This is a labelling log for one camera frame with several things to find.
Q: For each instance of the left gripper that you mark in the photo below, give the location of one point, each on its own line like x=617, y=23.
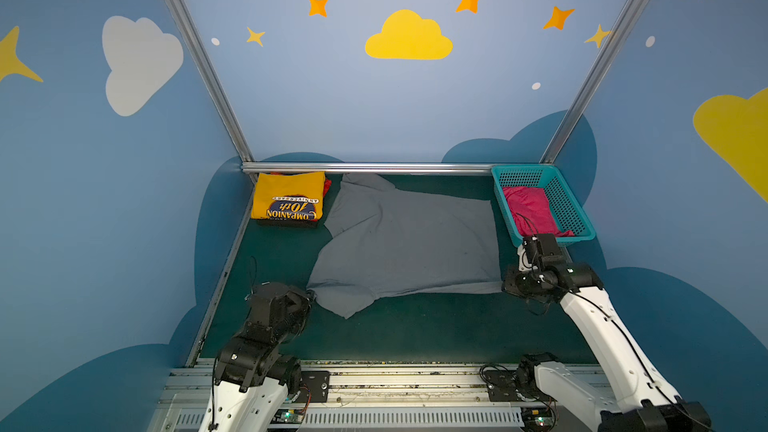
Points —
x=297, y=301

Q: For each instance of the grey t-shirt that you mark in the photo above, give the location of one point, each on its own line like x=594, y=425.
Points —
x=388, y=242

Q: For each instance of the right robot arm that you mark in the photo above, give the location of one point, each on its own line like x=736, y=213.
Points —
x=642, y=400

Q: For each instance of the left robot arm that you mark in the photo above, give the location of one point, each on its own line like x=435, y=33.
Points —
x=251, y=378

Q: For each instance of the magenta t-shirt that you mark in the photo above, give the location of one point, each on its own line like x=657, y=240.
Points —
x=531, y=212

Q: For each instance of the teal plastic basket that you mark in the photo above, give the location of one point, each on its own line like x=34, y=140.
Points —
x=565, y=208

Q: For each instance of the left controller board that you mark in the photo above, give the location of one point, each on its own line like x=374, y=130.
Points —
x=287, y=417

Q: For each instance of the controller board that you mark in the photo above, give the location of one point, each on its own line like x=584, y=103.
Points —
x=537, y=420
x=287, y=417

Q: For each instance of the folded yellow t-shirt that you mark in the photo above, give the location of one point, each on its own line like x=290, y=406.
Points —
x=280, y=197

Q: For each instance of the right controller board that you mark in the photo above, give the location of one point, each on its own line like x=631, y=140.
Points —
x=537, y=420

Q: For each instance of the folded red t-shirt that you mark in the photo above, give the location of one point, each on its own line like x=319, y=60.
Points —
x=327, y=185

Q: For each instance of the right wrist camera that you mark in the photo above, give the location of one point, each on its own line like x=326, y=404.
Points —
x=541, y=252

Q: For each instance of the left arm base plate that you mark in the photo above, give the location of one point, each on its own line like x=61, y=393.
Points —
x=314, y=385

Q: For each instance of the front aluminium rail bed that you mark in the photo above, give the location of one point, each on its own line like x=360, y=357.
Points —
x=378, y=397

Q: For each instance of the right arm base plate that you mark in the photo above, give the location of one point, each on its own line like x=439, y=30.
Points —
x=502, y=385

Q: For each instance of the aluminium back rail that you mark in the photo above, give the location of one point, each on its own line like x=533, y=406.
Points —
x=460, y=169

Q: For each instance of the right aluminium post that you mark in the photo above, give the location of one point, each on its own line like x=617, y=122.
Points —
x=622, y=28

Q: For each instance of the aluminium post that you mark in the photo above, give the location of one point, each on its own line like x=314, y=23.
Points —
x=201, y=59
x=622, y=28

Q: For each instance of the left aluminium post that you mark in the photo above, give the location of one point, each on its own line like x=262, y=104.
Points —
x=201, y=59

